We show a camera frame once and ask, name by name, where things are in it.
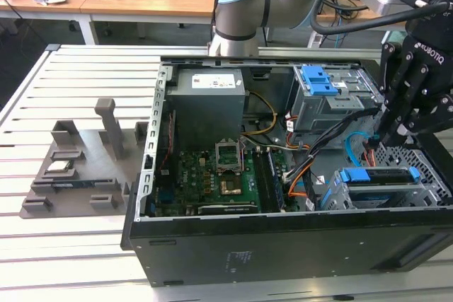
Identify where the blue data wire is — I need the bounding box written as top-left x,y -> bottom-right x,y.
345,131 -> 382,168

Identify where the metal socket cover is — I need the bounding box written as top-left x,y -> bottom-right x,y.
214,137 -> 245,174

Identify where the black graphics card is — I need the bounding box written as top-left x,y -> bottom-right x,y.
196,202 -> 259,215

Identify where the green motherboard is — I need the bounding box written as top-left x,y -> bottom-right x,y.
154,146 -> 287,216

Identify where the pale green cabinet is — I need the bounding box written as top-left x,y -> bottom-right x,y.
382,30 -> 406,48

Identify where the orange red power wire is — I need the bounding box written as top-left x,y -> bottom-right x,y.
362,137 -> 378,167

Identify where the black RAM slot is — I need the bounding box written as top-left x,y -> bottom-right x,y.
253,150 -> 273,211

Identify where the grey metal drive cage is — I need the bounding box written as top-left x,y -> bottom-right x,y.
288,64 -> 386,133

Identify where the black sleeved cable bundle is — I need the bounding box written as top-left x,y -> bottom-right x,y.
282,107 -> 382,185

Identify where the grey metal disk bay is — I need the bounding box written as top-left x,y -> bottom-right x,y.
316,165 -> 445,211

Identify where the dark blue RAM stick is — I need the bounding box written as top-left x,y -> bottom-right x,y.
51,181 -> 96,190

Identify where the thin metal locking lever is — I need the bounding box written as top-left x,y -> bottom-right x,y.
237,137 -> 246,173

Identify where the grey plastic parts rack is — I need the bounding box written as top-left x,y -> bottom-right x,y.
19,98 -> 149,220

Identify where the black open PC case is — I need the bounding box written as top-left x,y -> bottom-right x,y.
120,54 -> 453,287

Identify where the yellow wire bundle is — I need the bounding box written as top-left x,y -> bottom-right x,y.
242,91 -> 279,137

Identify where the grey power supply unit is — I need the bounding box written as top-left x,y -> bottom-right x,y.
164,68 -> 248,140

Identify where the blue plastic drive latch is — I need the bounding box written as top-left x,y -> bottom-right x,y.
300,64 -> 337,96

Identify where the hard disk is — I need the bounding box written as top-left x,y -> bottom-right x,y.
320,165 -> 421,211

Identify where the installed RAM stick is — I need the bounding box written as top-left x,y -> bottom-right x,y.
267,149 -> 286,208

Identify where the orange wire bundle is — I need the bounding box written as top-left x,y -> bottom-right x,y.
287,165 -> 314,199

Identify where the silver CPU chip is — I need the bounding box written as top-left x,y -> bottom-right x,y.
45,161 -> 74,173

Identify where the white power strip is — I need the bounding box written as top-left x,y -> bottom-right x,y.
307,31 -> 325,48

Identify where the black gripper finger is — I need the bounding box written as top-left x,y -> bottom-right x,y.
388,64 -> 453,147
377,42 -> 417,144

